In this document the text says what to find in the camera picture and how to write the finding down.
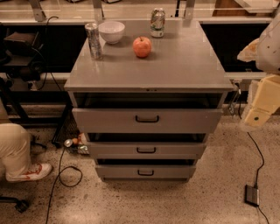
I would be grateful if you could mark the red apple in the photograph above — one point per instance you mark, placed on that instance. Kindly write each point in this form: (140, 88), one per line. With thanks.
(142, 47)

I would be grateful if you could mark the grey drawer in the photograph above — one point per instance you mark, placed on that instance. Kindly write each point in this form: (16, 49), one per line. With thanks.
(145, 168)
(173, 113)
(146, 146)

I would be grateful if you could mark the silver can on floor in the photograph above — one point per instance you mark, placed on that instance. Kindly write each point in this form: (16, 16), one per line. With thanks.
(68, 143)

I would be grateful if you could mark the person leg beige trousers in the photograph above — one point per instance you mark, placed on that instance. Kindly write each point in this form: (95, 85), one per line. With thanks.
(14, 146)

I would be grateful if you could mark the grey bottom drawer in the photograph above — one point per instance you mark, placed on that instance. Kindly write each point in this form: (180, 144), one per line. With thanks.
(145, 168)

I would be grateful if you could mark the green white soda can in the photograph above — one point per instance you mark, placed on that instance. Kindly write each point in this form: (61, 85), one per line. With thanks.
(157, 23)

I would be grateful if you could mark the black equipment on shelf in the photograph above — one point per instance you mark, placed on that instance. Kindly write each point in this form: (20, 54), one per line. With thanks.
(19, 51)

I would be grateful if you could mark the grey top drawer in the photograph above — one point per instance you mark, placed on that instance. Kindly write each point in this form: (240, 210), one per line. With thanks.
(173, 113)

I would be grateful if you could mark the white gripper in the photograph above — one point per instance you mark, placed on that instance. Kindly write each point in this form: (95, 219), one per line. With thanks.
(269, 51)

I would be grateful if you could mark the white bowl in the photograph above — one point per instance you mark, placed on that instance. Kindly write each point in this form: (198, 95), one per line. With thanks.
(111, 31)

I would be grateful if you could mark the grey drawer cabinet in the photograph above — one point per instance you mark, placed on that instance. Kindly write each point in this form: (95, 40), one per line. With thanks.
(182, 61)

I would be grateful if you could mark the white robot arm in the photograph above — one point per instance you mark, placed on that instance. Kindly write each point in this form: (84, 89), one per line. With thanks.
(267, 60)

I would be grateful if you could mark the tall silver can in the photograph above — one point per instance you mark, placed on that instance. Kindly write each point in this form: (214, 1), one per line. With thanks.
(95, 47)

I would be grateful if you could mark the black office chair base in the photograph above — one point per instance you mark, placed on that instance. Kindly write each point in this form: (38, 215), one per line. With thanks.
(21, 205)

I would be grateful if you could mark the black power adapter box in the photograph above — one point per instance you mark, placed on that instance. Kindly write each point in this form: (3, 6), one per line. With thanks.
(252, 196)

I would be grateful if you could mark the white orange sneaker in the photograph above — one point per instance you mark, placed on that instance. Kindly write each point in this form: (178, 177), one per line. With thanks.
(35, 172)

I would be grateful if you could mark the grey middle drawer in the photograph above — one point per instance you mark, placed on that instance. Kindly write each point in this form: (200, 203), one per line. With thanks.
(146, 146)

